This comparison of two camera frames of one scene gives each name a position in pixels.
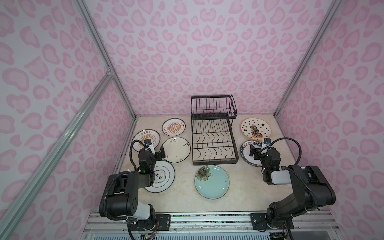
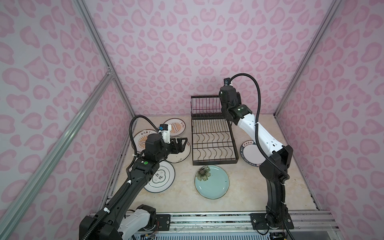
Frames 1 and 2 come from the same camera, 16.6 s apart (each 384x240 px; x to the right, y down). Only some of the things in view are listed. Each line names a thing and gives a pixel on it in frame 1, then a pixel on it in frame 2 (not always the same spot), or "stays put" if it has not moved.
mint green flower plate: (212, 182) stays put
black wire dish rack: (213, 137) stays put
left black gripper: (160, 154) -> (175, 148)
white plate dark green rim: (245, 149) stays put
